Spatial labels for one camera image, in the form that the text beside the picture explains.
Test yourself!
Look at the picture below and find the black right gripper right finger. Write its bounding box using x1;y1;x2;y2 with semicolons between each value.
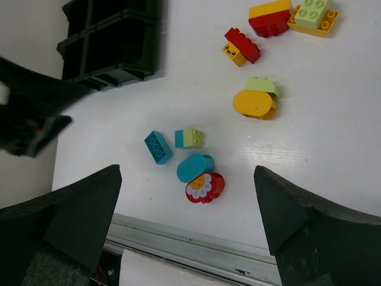
254;166;380;285

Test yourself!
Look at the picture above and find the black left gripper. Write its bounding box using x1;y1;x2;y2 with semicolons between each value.
1;57;92;157

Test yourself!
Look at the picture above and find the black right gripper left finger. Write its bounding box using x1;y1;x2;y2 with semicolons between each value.
1;164;122;285

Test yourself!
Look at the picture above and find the red flower print lego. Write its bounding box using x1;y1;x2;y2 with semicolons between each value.
185;172;225;204

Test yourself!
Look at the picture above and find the teal long lego brick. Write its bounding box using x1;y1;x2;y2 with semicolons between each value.
144;130;173;165

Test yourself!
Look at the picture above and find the teal oval lego brick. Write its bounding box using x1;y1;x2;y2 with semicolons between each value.
176;153;215;183

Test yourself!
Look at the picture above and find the yellow oval lego brick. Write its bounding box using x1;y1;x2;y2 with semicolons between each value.
233;89;277;120

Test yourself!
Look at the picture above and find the light green curved lego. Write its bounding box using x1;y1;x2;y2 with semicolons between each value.
246;77;280;98

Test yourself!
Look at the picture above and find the black four-compartment sorting tray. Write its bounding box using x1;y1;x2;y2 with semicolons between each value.
57;0;164;91

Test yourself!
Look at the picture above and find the teal and green lego block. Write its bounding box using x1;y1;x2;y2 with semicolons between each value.
174;128;204;149

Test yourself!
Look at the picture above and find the red long lego brick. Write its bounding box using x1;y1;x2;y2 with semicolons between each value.
225;28;261;64

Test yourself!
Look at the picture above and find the yellow smiley face lego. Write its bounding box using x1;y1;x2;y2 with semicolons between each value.
222;42;246;67

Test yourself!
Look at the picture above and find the yellow flat lego plate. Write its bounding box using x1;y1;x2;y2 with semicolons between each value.
287;5;340;38

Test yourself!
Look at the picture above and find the light green square lego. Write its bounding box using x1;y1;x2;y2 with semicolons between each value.
295;0;333;29

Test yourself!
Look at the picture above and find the red and yellow curved lego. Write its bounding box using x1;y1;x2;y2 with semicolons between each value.
248;0;292;38

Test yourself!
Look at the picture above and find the aluminium rail frame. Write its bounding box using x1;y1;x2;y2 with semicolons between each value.
105;214;281;285

